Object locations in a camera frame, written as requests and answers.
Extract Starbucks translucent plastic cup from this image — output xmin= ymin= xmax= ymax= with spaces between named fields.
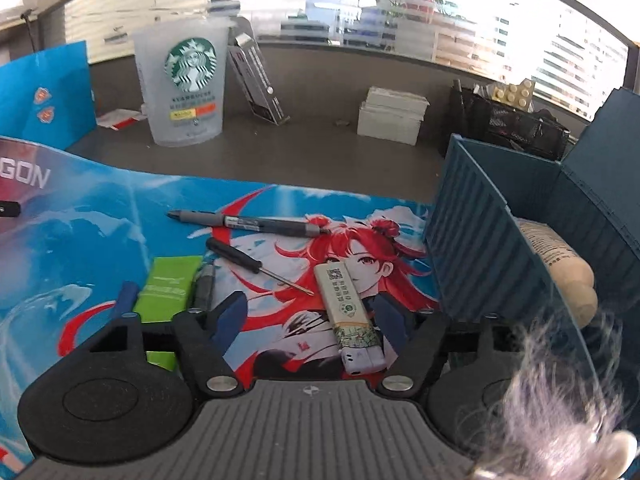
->
xmin=132 ymin=16 xmax=232 ymax=148

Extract blue paper gift bag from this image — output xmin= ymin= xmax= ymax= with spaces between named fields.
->
xmin=0 ymin=41 xmax=96 ymax=150

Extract white and red papers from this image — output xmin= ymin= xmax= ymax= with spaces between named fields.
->
xmin=96 ymin=108 xmax=146 ymax=131

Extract white stacked boxes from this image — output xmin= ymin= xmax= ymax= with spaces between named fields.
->
xmin=357 ymin=87 xmax=430 ymax=145

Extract black mesh desk organizer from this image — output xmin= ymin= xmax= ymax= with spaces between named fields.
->
xmin=438 ymin=79 xmax=570 ymax=160

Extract blue container storage box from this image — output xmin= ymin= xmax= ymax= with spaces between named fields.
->
xmin=425 ymin=89 xmax=639 ymax=430

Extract white fur pompom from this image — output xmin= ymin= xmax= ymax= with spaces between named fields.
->
xmin=468 ymin=314 xmax=639 ymax=479

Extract grey black marker pen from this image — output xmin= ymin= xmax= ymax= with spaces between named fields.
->
xmin=166 ymin=210 xmax=330 ymax=237

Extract blue handled tool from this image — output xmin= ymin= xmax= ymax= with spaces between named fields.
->
xmin=110 ymin=281 xmax=140 ymax=321

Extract blister pill pack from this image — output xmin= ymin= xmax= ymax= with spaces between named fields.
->
xmin=487 ymin=78 xmax=535 ymax=112

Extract acrylic sign holder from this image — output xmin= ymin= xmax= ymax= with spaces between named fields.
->
xmin=228 ymin=16 xmax=288 ymax=126

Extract green white tube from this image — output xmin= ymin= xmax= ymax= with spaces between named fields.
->
xmin=130 ymin=254 xmax=204 ymax=373

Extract beige plush toy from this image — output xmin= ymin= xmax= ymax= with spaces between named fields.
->
xmin=518 ymin=218 xmax=599 ymax=328

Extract dark grey pen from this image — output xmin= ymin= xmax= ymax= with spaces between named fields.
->
xmin=192 ymin=262 xmax=216 ymax=311

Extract AGON printed desk mat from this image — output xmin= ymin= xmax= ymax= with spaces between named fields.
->
xmin=1 ymin=139 xmax=439 ymax=479

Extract black handle screwdriver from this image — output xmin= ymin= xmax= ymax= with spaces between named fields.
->
xmin=206 ymin=237 xmax=314 ymax=297

